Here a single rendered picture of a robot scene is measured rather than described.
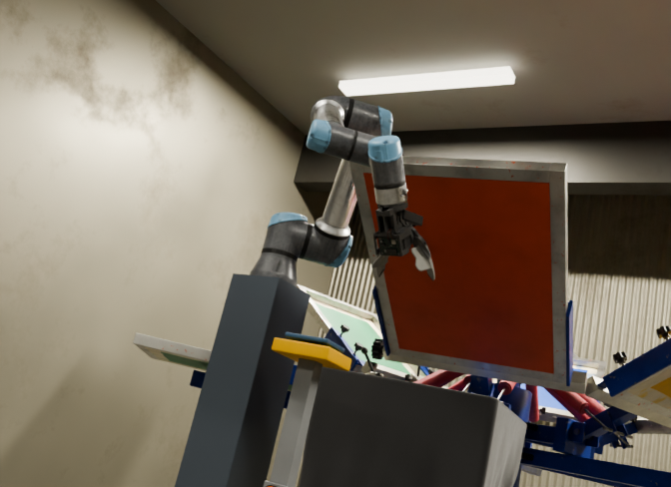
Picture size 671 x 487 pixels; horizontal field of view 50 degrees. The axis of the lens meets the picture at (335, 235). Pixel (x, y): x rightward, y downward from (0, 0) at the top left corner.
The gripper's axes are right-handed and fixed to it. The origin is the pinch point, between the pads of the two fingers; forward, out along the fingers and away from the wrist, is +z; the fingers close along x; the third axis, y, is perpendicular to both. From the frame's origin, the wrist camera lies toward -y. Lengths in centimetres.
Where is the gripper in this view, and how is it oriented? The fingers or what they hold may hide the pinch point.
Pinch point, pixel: (407, 277)
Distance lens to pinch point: 176.1
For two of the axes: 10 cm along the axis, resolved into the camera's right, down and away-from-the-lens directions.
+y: -5.3, 3.4, -7.8
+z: 1.6, 9.4, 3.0
